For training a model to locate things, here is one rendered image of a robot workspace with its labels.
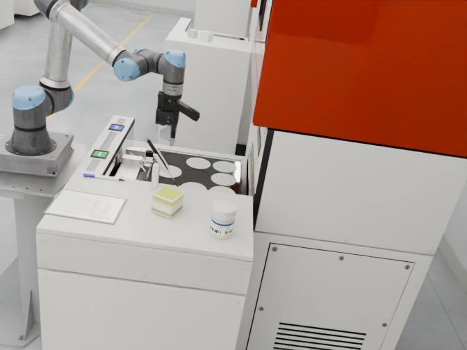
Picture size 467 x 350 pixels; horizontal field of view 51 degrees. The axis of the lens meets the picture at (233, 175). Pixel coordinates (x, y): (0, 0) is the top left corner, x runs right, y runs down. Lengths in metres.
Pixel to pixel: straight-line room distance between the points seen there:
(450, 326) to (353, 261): 1.27
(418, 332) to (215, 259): 1.71
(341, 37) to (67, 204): 0.96
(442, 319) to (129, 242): 2.09
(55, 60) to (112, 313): 0.98
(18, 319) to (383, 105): 1.88
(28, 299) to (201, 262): 1.17
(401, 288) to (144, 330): 0.98
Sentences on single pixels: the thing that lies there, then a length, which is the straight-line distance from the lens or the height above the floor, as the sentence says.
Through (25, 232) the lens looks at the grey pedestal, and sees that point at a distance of 2.22.
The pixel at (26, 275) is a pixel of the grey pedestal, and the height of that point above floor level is 0.29.
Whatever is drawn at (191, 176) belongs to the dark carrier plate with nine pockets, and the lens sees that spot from 1.90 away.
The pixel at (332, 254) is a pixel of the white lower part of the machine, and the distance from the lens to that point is 1.86.
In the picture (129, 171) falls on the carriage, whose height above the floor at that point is 0.88.
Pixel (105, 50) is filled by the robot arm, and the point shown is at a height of 1.36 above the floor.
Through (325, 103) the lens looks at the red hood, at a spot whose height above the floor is 1.33.
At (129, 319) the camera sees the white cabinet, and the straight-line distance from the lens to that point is 1.62.
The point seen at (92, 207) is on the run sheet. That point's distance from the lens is 1.55.
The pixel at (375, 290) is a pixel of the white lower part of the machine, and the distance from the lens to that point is 2.00.
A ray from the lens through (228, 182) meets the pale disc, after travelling 1.89.
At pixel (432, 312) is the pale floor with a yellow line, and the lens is 3.09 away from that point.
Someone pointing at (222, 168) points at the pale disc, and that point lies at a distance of 1.99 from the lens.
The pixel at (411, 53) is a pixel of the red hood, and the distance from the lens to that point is 1.59.
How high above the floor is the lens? 1.81
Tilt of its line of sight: 28 degrees down
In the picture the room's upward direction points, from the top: 9 degrees clockwise
